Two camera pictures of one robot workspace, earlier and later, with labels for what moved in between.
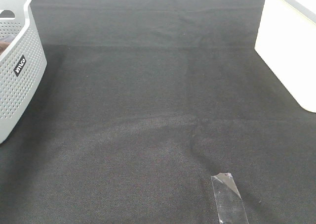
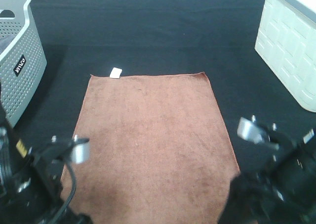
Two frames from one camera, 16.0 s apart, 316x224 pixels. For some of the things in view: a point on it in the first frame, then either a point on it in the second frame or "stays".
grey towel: x=9 y=38 stays
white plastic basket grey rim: x=287 y=40 stays
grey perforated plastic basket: x=22 y=66 stays
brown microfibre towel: x=3 y=46 -> x=159 y=151
